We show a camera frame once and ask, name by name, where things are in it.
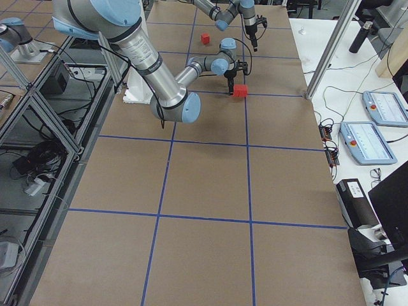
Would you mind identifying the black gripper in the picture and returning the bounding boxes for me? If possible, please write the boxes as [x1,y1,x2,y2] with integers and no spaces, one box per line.
[244,15,268,52]
[223,60,249,95]

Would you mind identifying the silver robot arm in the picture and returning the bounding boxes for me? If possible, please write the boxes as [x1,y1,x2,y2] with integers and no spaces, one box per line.
[191,0,268,52]
[53,1,248,123]

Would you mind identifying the black water bottle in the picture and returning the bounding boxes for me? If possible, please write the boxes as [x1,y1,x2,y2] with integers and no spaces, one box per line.
[349,21,373,54]

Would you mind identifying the near teach pendant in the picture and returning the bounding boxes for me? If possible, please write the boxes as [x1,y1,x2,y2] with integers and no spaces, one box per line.
[340,121,398,165]

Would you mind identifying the teach pendant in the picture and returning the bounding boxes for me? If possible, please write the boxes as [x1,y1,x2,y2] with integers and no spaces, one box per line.
[340,121,398,165]
[363,91,407,128]

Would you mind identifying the far teach pendant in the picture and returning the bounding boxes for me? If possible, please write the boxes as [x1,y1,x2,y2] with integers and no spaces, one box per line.
[363,91,407,128]

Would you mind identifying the eyeglasses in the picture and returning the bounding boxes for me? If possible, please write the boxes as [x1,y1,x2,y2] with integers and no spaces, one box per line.
[370,168,382,188]

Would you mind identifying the black box with label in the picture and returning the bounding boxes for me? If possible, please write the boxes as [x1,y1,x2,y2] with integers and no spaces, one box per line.
[336,178,379,229]

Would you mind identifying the black monitor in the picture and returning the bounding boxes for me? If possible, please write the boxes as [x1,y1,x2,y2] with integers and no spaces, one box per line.
[368,162,407,249]

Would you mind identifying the white camera stand post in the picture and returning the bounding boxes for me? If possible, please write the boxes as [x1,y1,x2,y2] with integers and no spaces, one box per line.
[122,18,154,105]

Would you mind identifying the aluminium frame post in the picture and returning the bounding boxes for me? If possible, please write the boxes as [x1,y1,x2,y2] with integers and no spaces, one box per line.
[305,0,361,100]

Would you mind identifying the aluminium side frame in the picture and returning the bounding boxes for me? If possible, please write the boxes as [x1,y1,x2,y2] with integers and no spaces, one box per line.
[1,18,124,305]

